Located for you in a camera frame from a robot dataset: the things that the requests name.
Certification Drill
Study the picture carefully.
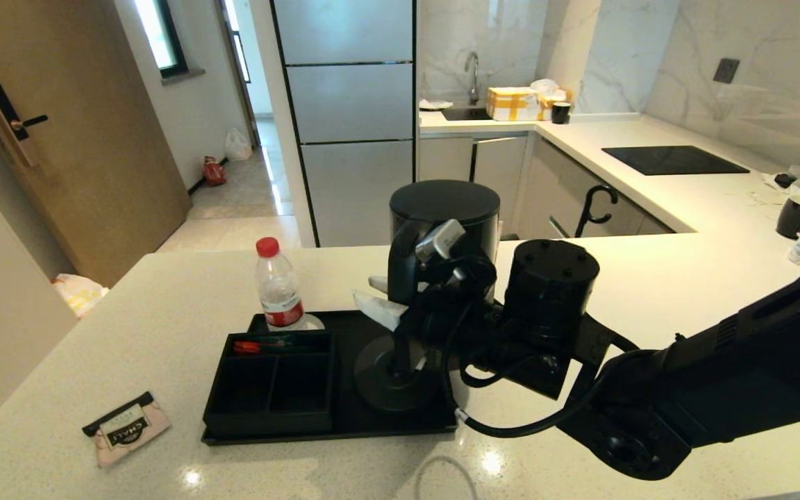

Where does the black electric kettle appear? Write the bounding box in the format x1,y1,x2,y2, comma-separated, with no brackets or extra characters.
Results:
386,180,502,379

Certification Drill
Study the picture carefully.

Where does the pink and black tea sachet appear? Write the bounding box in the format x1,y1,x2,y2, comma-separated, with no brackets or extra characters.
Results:
82,391,172,469

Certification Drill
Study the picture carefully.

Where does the black round kettle base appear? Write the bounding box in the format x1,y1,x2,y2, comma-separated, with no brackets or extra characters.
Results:
354,335,442,415

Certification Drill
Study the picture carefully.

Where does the red-capped water bottle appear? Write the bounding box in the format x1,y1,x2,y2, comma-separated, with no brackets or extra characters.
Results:
256,237,306,331

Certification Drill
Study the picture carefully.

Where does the black serving tray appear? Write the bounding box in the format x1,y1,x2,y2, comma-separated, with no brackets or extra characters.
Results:
201,309,459,446

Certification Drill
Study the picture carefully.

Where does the black compartment organizer box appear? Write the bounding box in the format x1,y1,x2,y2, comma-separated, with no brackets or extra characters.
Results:
203,331,337,437

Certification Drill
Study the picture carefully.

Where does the grey kitchen cabinet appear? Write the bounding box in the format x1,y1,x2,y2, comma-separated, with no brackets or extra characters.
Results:
419,132,675,241

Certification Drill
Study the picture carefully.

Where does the silver refrigerator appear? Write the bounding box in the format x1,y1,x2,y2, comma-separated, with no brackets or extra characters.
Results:
269,0,418,248

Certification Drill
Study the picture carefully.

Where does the cardboard box with yellow tape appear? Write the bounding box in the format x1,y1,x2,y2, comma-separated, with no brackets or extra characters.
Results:
487,87,541,122

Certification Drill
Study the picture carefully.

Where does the chrome sink faucet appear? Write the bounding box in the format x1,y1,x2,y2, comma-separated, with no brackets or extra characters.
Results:
465,51,482,105

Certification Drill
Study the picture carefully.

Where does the small yellow taped box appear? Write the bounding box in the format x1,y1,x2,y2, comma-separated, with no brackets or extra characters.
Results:
539,91,574,121

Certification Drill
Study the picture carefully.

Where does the black induction cooktop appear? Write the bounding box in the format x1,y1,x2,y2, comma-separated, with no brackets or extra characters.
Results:
602,145,751,176

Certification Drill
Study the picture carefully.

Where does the white and yellow plastic bag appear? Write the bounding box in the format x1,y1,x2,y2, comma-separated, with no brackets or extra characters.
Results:
53,274,110,319

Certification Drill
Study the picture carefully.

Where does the wooden door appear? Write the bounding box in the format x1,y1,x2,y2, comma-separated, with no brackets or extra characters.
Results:
0,0,193,288

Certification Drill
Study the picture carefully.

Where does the black framed window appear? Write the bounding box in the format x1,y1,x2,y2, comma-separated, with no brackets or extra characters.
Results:
133,0,189,78

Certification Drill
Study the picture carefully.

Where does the black mug white inside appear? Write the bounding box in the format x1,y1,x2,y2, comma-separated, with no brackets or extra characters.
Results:
777,194,800,239

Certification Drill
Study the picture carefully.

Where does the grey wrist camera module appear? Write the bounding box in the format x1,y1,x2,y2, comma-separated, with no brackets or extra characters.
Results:
415,219,467,263

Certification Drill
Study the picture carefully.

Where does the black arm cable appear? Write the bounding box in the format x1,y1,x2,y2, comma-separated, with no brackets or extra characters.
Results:
442,306,640,438

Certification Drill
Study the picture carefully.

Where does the black curved hook handle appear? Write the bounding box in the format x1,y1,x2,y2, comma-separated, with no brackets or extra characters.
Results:
575,184,619,239

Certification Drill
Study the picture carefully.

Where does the black door lock handle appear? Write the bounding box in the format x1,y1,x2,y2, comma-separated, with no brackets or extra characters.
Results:
0,82,49,167

